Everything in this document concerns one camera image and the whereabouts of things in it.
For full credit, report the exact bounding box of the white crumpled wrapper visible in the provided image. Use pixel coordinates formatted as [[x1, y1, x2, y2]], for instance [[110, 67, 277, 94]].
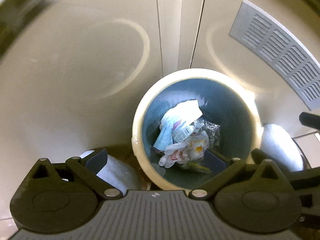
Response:
[[161, 99, 203, 130]]

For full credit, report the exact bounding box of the grey vent grille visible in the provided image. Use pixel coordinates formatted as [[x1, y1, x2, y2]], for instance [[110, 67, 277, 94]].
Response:
[[229, 0, 320, 112]]

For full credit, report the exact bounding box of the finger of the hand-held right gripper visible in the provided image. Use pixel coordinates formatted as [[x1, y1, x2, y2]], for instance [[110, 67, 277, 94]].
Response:
[[251, 149, 320, 184], [299, 112, 320, 132]]

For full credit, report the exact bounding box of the white printed paper label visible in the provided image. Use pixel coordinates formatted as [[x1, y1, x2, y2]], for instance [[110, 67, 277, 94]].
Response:
[[172, 124, 196, 143]]

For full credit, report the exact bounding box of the clear plastic wrapper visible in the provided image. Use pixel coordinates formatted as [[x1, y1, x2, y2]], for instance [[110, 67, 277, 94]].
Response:
[[192, 119, 222, 153]]

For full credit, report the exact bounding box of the cream trash bin blue inside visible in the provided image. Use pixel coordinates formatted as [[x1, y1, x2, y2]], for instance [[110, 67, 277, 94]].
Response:
[[132, 69, 262, 191]]

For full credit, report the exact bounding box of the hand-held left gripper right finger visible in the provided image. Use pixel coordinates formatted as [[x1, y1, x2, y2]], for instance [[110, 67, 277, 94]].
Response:
[[188, 150, 283, 199]]

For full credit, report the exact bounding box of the blue purple wrapper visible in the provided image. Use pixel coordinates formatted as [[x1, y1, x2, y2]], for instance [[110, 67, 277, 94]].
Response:
[[153, 115, 180, 151]]

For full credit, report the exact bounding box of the white snack packet orange print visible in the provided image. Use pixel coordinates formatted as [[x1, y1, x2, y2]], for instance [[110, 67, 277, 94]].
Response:
[[158, 130, 210, 167]]

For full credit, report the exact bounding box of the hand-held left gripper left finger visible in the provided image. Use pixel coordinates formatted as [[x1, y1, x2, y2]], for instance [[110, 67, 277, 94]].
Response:
[[29, 149, 123, 199]]

